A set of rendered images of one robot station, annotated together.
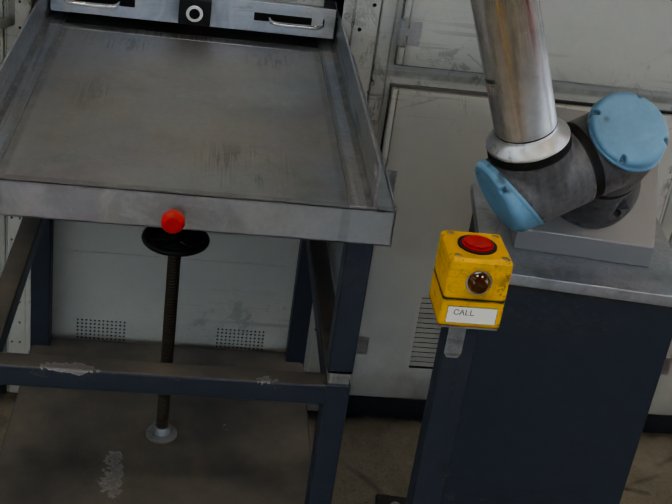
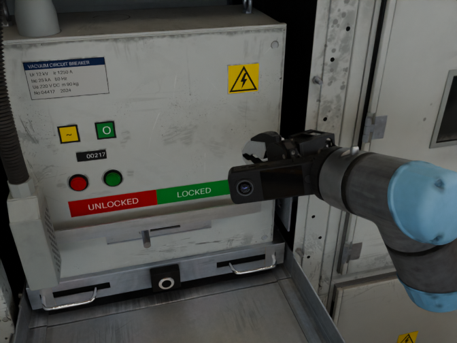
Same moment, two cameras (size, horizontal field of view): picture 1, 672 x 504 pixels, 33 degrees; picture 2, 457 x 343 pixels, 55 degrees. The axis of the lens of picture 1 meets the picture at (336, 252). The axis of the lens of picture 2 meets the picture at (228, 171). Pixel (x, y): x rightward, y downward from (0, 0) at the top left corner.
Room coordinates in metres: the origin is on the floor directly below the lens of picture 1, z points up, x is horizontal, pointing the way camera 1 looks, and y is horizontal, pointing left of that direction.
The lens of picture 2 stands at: (1.40, 0.28, 1.55)
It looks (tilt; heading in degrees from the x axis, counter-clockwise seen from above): 30 degrees down; 353
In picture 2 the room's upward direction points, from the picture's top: straight up
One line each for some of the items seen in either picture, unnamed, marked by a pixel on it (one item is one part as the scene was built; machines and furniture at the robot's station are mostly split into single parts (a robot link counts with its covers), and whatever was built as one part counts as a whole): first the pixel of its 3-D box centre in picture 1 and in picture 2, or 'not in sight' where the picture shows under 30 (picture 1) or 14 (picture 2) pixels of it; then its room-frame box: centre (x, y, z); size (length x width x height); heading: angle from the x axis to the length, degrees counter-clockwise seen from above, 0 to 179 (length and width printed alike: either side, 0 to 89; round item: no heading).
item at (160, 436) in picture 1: (161, 429); not in sight; (1.73, 0.28, 0.18); 0.06 x 0.06 x 0.02
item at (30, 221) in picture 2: not in sight; (35, 235); (2.01, 0.53, 1.09); 0.08 x 0.05 x 0.17; 8
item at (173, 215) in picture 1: (173, 218); not in sight; (1.38, 0.23, 0.82); 0.04 x 0.03 x 0.03; 8
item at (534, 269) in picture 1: (573, 241); not in sight; (1.66, -0.38, 0.74); 0.32 x 0.32 x 0.02; 1
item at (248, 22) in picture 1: (195, 6); (163, 267); (2.13, 0.34, 0.89); 0.54 x 0.05 x 0.06; 98
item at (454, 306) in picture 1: (470, 279); not in sight; (1.27, -0.17, 0.85); 0.08 x 0.08 x 0.10; 8
